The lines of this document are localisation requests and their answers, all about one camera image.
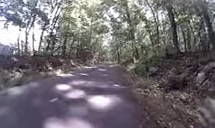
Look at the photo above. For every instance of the wood of trees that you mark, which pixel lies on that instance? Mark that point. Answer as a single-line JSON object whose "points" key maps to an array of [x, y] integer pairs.
{"points": [[128, 26]]}

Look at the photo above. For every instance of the grey asphalt forest path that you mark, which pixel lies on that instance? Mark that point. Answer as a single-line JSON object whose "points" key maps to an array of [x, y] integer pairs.
{"points": [[81, 110]]}

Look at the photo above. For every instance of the leaf-covered earth bank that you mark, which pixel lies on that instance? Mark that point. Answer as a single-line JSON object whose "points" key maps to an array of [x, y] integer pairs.
{"points": [[175, 93], [25, 66]]}

